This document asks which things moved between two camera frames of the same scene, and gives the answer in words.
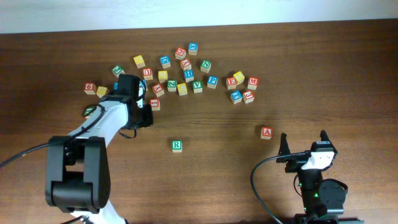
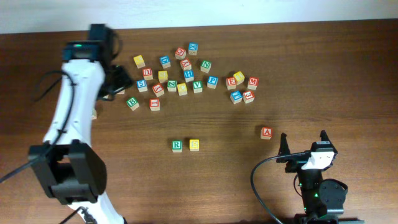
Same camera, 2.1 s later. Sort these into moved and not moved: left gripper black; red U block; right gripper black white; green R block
Moved: left gripper black
Not moved: red U block; right gripper black white; green R block
